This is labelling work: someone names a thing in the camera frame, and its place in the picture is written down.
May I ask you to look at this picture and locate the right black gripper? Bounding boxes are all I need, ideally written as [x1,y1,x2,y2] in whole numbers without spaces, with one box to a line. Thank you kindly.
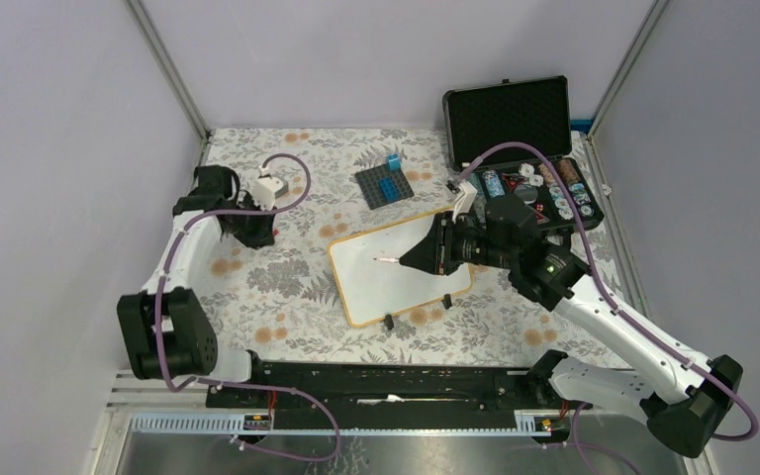
[400,210,517,275]

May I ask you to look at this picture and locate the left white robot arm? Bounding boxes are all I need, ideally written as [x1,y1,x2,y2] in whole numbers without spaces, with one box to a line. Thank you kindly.
[117,165,289,380]

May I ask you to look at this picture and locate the yellow framed whiteboard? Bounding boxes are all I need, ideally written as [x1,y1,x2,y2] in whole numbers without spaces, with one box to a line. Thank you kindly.
[327,210,475,328]

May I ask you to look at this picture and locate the floral tablecloth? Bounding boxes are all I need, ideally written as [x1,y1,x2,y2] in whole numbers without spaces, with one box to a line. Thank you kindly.
[198,129,622,368]

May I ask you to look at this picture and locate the grey lego baseplate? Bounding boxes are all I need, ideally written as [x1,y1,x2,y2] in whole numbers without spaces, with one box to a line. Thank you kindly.
[354,165,415,210]

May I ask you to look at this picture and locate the blue poker chip stack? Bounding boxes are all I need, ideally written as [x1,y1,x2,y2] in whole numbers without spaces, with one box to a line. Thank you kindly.
[482,170,506,198]

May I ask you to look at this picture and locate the light blue lego brick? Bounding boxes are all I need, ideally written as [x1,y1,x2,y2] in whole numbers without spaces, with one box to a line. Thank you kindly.
[386,153,402,172]

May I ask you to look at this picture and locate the round dealer button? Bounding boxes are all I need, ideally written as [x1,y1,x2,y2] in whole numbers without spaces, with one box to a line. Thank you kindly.
[513,184,538,205]

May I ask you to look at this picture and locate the pink poker chip stack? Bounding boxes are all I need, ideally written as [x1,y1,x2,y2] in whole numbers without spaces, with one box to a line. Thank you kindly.
[538,162,560,188]

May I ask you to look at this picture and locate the black poker chip case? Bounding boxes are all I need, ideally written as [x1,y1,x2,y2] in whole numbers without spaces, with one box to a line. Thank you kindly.
[442,76,605,235]

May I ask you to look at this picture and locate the brown poker chip stack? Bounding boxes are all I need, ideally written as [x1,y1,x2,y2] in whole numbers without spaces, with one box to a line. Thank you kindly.
[555,157,582,187]

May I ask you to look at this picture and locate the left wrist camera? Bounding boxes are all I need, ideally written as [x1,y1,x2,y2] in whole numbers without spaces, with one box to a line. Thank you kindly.
[250,166,289,211]

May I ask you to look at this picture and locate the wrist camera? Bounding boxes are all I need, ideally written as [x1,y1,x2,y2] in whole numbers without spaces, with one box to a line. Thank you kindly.
[447,179,478,223]
[250,166,289,211]

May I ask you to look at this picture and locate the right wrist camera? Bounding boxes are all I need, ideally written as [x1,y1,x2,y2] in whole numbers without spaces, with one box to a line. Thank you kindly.
[447,179,478,223]

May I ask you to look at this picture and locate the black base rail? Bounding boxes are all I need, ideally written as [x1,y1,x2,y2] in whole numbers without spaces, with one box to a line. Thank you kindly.
[206,360,578,425]

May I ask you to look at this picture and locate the white cable duct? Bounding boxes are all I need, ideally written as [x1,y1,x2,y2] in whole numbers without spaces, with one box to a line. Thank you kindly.
[131,407,568,437]

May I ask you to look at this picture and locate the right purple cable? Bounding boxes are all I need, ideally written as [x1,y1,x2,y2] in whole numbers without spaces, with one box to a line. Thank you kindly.
[451,141,760,475]

